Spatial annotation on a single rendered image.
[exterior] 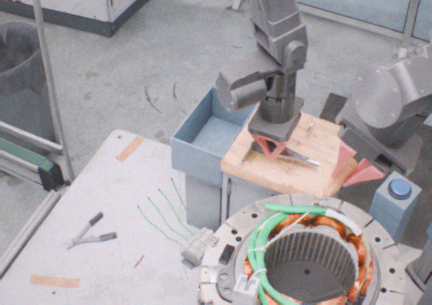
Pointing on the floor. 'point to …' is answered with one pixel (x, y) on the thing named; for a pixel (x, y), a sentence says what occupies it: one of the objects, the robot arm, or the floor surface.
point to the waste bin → (27, 112)
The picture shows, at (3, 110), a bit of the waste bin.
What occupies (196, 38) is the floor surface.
